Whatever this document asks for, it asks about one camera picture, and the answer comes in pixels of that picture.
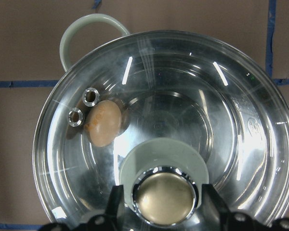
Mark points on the brown egg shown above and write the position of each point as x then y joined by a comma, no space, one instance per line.
103,123

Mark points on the mint green cooking pot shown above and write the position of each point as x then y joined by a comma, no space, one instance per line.
69,38

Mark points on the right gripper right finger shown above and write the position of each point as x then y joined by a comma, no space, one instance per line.
216,207

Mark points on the glass pot lid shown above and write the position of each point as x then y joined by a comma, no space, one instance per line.
163,130

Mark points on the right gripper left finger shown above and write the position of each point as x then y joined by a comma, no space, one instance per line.
112,218

